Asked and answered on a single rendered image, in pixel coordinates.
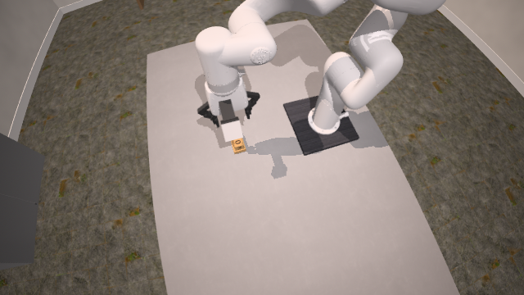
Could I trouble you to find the wooden number cube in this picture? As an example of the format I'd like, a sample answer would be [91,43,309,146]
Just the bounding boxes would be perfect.
[233,138,244,151]

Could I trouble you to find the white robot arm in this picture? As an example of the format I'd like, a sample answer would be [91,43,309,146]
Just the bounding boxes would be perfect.
[195,0,446,142]

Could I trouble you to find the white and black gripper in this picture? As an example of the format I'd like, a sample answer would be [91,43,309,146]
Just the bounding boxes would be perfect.
[197,77,260,128]

